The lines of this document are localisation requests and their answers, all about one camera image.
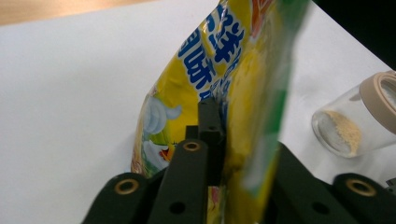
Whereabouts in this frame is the white table sheet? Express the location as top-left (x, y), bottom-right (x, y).
top-left (0, 0), bottom-right (396, 224)

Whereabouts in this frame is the yellow seasoning pouch green spout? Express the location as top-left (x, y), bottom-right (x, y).
top-left (130, 0), bottom-right (312, 224)

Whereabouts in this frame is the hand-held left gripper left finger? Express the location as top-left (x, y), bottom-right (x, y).
top-left (145, 97), bottom-right (226, 224)

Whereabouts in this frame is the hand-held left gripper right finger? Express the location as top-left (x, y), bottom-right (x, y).
top-left (263, 142), bottom-right (360, 224)

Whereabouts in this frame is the glass jar with beige lid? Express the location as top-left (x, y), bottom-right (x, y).
top-left (311, 69), bottom-right (396, 160)

